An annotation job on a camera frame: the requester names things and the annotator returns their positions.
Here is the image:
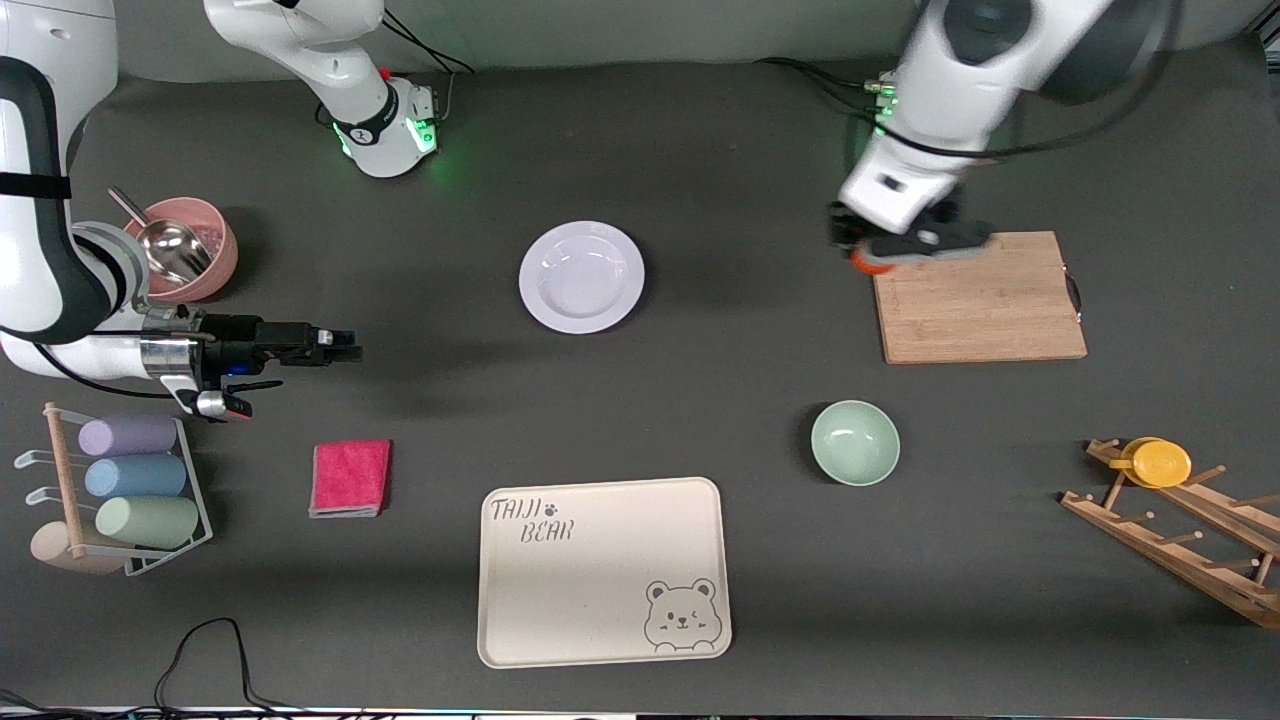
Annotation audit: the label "beige cup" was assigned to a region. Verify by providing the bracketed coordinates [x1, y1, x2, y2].
[30, 521, 127, 577]

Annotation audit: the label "wooden rack rod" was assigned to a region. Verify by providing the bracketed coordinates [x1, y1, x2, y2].
[43, 402, 88, 560]

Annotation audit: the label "green bowl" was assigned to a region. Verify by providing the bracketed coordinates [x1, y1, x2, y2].
[810, 400, 902, 489]

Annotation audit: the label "metal scoop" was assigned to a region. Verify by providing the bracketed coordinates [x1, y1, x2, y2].
[107, 186, 214, 287]

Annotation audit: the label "black right base cables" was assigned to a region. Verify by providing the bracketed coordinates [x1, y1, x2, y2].
[380, 8, 477, 123]

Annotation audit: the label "pink bowl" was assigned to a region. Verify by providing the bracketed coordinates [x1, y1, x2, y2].
[122, 196, 241, 304]

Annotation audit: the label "black table edge cable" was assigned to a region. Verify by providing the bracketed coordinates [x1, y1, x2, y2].
[0, 617, 401, 720]

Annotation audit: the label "green cup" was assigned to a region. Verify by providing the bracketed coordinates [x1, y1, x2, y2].
[95, 496, 202, 551]

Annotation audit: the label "white round plate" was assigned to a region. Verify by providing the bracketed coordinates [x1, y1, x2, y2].
[518, 220, 647, 336]

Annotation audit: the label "pink folded cloth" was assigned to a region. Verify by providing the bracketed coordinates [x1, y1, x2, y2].
[308, 439, 393, 520]

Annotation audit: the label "purple cup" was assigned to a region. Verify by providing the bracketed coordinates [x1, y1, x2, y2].
[78, 414, 180, 459]

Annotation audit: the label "black left base cables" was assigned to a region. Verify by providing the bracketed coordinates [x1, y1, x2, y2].
[754, 56, 896, 113]

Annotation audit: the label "white wire cup rack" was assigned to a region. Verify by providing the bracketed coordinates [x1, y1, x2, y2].
[14, 410, 215, 579]

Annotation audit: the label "black base cables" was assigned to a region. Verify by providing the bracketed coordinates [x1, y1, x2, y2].
[380, 8, 477, 123]
[754, 56, 896, 113]

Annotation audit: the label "blue cup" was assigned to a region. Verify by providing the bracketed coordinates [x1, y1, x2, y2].
[84, 455, 189, 500]

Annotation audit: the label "yellow cup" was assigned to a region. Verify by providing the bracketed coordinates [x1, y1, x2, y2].
[1107, 437, 1194, 490]

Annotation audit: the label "wooden cutting board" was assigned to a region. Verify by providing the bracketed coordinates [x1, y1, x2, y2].
[868, 231, 1090, 366]

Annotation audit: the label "cream bear print tray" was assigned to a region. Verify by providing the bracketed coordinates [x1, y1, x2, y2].
[477, 477, 734, 670]

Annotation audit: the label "wooden peg mug rack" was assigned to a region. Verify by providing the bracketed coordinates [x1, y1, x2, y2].
[1059, 437, 1280, 630]

